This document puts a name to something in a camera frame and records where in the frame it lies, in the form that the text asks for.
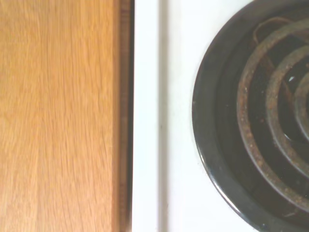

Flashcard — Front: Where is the black coil burner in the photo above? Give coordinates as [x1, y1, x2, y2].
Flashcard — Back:
[192, 0, 309, 232]

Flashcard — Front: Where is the wooden kitchen counter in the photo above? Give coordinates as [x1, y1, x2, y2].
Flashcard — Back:
[0, 0, 135, 232]

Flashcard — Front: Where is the white electric stove top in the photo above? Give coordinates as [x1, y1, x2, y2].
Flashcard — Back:
[131, 0, 309, 232]

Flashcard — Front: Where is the rusty coil heating element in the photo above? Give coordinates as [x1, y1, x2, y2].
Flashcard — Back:
[236, 16, 309, 211]

